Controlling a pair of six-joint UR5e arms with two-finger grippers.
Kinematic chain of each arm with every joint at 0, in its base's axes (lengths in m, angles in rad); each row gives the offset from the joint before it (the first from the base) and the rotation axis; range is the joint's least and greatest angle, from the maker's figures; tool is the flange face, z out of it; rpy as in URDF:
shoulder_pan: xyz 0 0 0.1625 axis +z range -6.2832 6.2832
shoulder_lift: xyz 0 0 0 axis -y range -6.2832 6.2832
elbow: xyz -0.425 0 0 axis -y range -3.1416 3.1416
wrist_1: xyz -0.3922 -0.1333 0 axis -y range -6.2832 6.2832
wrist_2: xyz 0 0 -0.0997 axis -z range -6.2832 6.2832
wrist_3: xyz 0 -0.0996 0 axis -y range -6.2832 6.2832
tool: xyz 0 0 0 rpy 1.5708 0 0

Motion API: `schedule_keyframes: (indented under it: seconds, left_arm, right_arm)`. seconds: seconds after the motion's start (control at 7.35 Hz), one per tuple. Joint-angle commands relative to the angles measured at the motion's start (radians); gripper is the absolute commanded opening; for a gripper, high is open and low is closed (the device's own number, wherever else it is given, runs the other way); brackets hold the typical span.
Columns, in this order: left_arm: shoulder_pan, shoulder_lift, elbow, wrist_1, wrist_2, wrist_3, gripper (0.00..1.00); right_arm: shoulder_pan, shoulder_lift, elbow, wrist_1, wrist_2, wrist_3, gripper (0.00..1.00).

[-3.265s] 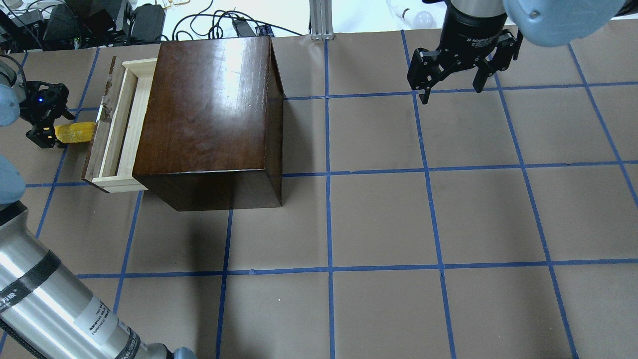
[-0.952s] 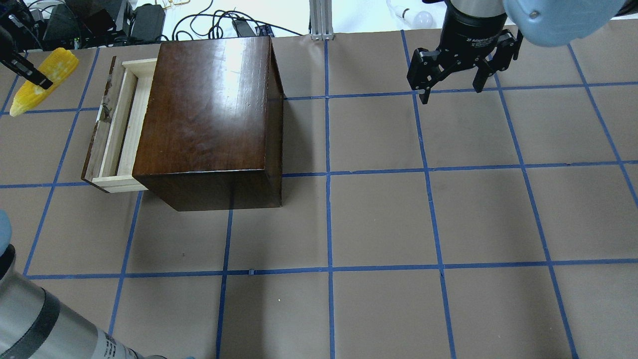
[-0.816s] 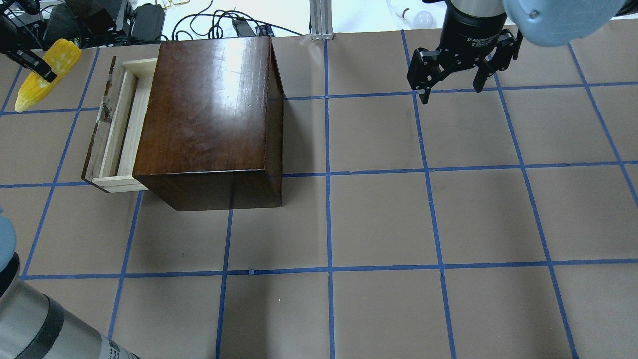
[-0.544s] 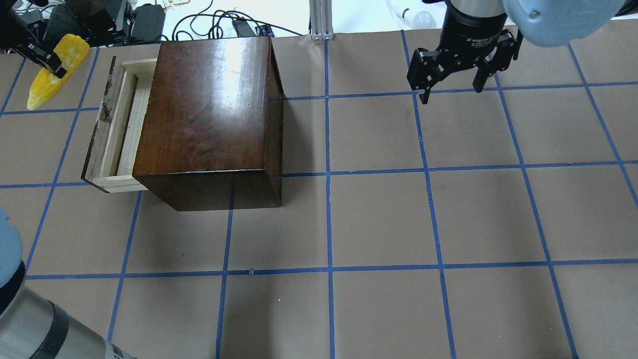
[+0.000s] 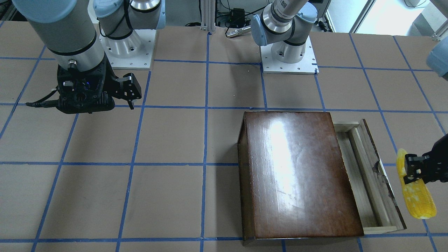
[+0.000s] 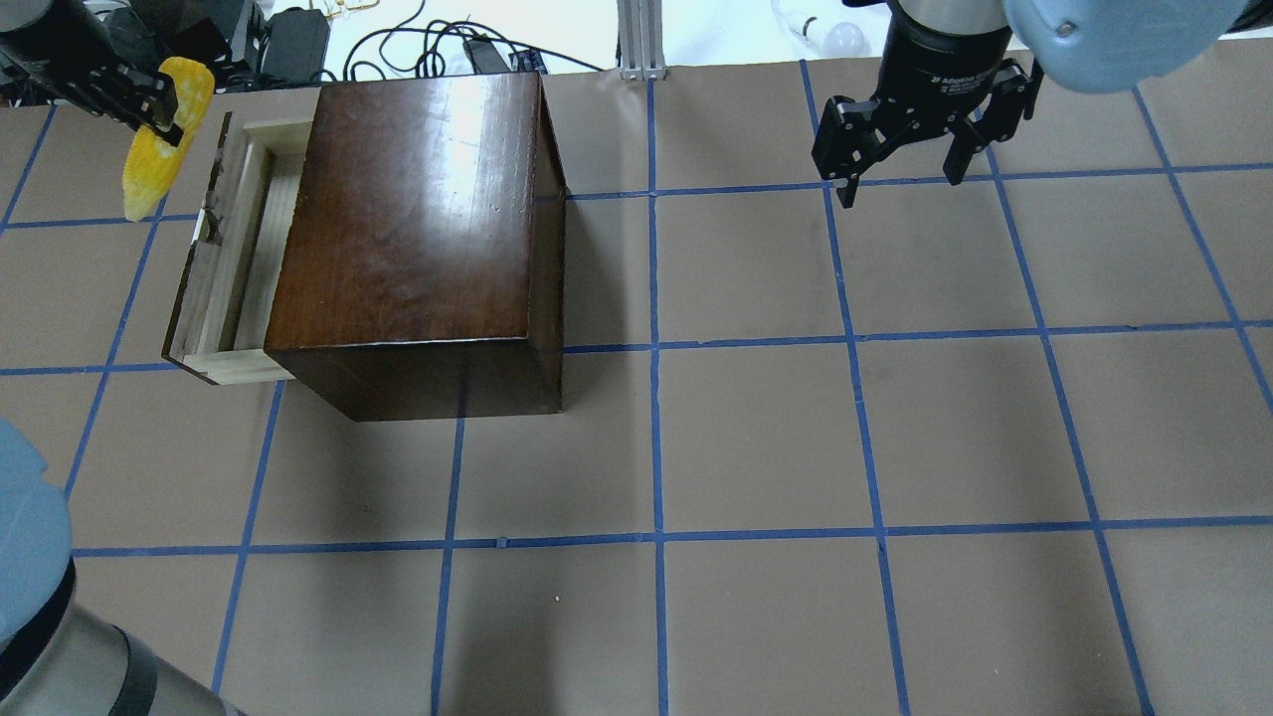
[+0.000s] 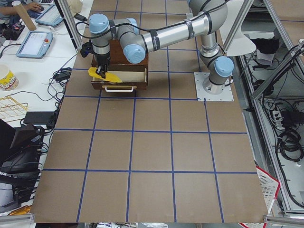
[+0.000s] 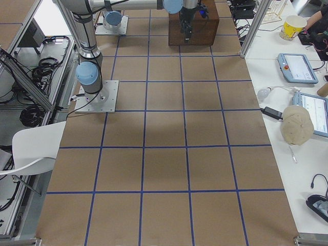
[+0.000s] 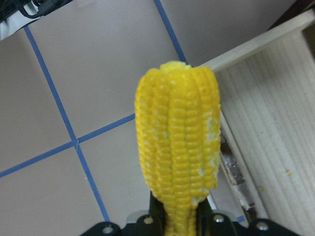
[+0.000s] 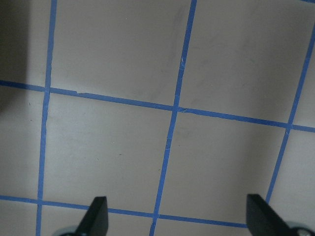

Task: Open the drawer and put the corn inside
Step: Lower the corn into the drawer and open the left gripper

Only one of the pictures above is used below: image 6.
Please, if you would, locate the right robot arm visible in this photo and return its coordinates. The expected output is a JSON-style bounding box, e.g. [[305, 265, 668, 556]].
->
[[811, 1, 1270, 208]]

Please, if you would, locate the dark wooden drawer box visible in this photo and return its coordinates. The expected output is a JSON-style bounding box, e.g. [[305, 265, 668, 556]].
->
[[162, 73, 566, 422]]

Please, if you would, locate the black power adapter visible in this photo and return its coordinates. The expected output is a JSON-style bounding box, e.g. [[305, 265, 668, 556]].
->
[[261, 8, 330, 85]]

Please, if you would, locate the white light bulb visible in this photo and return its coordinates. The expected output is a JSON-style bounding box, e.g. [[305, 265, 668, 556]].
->
[[770, 1, 871, 59]]

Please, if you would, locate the yellow corn cob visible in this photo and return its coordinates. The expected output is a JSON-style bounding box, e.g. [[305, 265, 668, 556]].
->
[[121, 56, 215, 222]]

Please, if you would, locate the aluminium frame post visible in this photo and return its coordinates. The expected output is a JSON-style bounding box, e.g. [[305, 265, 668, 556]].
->
[[617, 0, 667, 82]]

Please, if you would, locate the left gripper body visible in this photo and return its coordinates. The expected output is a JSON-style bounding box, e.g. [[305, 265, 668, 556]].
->
[[1, 1, 149, 125]]

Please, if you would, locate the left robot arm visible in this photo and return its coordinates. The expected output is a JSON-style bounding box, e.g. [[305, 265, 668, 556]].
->
[[1, 1, 237, 715]]

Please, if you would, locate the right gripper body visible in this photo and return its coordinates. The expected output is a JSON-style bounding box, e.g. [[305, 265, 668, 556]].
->
[[811, 20, 1045, 183]]

